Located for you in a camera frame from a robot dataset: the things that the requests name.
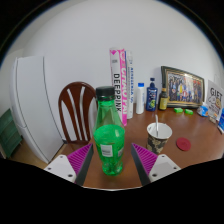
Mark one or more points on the green plastic drink bottle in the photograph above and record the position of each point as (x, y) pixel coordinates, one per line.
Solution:
(109, 140)

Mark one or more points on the dark blue pump bottle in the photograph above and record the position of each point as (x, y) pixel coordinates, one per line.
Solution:
(151, 98)

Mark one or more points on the flat round red coaster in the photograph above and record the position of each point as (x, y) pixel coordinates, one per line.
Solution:
(183, 144)

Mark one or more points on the small brown box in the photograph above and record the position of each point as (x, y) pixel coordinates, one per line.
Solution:
(213, 119)

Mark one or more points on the pink shuttlecock tube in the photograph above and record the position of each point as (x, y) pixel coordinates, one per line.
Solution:
(118, 86)

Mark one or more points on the dark brown wooden chair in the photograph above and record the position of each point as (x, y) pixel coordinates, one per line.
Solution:
(76, 87)

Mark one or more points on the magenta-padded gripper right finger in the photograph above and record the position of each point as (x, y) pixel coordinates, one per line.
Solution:
(145, 159)

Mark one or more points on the floral patterned paper cup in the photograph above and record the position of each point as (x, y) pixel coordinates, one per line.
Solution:
(156, 144)

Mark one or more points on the blue tissue packet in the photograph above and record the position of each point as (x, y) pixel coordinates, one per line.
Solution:
(202, 110)

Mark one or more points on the small green box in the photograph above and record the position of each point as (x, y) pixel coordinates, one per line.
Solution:
(178, 110)
(189, 111)

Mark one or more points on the dark bottle with yellow label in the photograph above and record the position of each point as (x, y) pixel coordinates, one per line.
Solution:
(163, 101)

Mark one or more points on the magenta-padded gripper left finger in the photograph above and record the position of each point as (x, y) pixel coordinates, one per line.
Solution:
(80, 159)

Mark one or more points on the gold framed group photo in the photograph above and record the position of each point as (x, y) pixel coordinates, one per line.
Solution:
(183, 88)

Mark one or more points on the white paper gift bag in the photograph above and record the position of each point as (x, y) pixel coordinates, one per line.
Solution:
(215, 98)

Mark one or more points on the light blue spray bottle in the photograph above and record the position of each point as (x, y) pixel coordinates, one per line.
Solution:
(221, 120)

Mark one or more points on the green plastic crate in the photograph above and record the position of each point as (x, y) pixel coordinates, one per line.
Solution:
(9, 133)

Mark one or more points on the white bottle with blue cap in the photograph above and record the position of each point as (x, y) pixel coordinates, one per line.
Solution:
(140, 100)

